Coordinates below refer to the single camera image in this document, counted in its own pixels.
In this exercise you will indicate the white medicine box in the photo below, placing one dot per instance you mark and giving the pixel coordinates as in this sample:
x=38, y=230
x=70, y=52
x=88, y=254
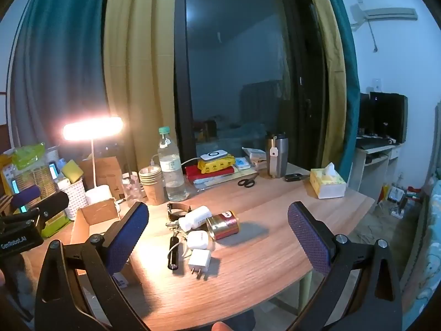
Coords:
x=255, y=155

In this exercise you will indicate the black flashlight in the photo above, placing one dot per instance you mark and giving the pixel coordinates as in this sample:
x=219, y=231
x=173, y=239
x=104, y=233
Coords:
x=173, y=255

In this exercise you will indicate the stack of brown paper cups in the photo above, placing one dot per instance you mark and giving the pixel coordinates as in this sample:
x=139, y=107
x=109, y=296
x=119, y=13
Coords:
x=153, y=193

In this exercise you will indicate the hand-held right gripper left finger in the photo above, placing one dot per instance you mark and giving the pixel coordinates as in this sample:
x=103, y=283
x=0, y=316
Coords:
x=125, y=239

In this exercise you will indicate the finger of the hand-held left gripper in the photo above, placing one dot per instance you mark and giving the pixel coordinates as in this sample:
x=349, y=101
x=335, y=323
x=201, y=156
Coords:
x=51, y=203
x=26, y=194

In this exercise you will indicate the white power bank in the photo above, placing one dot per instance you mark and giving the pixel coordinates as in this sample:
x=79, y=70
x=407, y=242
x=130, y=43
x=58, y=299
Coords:
x=213, y=155

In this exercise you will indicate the yellow curtain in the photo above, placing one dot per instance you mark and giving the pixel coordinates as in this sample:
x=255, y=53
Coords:
x=141, y=58
x=332, y=76

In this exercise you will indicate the yellow wet wipes pack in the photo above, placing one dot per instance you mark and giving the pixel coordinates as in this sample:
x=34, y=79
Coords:
x=217, y=166

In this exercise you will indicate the black keyboard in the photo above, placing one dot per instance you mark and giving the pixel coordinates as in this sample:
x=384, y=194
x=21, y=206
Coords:
x=372, y=143

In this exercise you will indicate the red flat packet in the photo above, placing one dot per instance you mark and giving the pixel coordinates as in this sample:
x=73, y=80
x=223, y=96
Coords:
x=193, y=172

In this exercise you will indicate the white earbuds case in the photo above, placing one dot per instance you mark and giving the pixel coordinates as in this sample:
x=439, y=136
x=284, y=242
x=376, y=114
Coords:
x=198, y=239

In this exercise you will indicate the yellow sponge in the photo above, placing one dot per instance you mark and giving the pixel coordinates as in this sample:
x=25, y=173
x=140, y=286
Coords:
x=72, y=170

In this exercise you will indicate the brown printed cardboard box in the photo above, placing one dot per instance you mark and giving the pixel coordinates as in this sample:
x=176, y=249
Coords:
x=106, y=174

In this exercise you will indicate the white desk lamp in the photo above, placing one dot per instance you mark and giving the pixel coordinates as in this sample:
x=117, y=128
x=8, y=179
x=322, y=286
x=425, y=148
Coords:
x=100, y=194

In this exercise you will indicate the white plastic packet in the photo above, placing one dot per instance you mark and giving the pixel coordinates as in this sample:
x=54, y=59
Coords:
x=217, y=181

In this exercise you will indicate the white blue small packet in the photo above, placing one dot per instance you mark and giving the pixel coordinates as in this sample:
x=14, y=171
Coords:
x=243, y=163

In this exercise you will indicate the bunch of metal keys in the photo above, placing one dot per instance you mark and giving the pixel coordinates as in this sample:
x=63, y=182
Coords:
x=174, y=226

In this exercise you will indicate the green pack of paper cups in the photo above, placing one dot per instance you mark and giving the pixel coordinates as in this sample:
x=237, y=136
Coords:
x=34, y=176

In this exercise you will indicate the white air conditioner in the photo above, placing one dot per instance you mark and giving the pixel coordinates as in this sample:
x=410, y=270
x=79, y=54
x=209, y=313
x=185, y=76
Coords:
x=386, y=12

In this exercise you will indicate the dark glass sliding door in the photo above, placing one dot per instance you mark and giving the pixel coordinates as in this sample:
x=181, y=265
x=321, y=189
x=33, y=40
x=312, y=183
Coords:
x=241, y=58

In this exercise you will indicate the white pill bottle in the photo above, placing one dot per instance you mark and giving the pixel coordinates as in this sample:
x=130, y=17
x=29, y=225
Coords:
x=196, y=217

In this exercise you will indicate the teal curtain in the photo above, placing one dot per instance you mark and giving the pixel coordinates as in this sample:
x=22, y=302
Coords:
x=349, y=93
x=58, y=58

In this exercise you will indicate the white wall outlet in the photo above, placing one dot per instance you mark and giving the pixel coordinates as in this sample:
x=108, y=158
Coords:
x=377, y=83

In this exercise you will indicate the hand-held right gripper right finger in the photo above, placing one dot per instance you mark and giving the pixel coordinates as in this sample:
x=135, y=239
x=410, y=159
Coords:
x=310, y=239

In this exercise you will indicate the black car key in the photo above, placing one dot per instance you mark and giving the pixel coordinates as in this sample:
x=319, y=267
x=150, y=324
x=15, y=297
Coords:
x=293, y=177

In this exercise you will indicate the clear plastic water bottle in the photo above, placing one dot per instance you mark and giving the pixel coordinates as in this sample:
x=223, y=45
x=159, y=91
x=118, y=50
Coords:
x=172, y=179

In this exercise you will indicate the yellow tissue box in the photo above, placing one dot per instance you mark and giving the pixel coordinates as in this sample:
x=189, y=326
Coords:
x=327, y=186

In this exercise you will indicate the blue white small box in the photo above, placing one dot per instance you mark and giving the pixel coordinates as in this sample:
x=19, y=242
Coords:
x=52, y=170

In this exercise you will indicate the white computer desk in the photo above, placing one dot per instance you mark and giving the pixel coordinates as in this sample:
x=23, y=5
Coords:
x=361, y=165

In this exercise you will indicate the white charger plug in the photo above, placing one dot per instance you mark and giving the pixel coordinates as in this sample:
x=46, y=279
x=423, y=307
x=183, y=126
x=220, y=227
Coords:
x=199, y=258

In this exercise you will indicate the steel tumbler with tag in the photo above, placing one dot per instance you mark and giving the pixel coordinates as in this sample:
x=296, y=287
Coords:
x=275, y=162

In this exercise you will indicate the white perforated plastic basket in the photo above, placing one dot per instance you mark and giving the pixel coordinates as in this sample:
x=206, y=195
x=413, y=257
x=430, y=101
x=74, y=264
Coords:
x=75, y=196

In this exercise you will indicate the red tin can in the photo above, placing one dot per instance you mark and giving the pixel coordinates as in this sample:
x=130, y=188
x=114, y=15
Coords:
x=225, y=229

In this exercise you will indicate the black computer monitor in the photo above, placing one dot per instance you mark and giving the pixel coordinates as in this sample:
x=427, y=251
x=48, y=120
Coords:
x=389, y=113

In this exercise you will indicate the pale yellow envelope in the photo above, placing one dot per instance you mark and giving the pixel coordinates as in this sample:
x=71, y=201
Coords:
x=248, y=175

